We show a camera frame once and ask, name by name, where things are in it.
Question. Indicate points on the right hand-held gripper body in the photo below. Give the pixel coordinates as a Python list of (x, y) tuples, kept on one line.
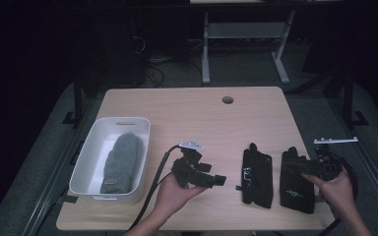
[(328, 165)]

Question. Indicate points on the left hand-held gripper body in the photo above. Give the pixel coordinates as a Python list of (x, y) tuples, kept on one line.
[(187, 172)]

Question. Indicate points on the black glove with white print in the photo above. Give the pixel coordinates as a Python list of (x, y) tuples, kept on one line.
[(257, 177)]

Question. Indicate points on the grey mitten with label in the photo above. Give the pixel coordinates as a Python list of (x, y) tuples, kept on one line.
[(123, 160)]

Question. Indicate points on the white plastic bin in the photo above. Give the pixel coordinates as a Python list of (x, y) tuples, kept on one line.
[(88, 157)]

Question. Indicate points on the person's left hand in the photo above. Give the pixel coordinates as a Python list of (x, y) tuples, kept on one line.
[(172, 196)]

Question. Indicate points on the person's right hand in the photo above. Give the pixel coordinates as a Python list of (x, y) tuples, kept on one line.
[(338, 193)]

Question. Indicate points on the black metal stand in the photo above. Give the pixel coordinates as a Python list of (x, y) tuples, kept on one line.
[(348, 98), (77, 98)]

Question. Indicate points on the metal floor rail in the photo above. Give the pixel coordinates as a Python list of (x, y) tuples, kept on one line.
[(50, 187), (374, 177)]

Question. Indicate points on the white metal desk frame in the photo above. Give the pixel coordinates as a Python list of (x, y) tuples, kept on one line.
[(246, 30)]

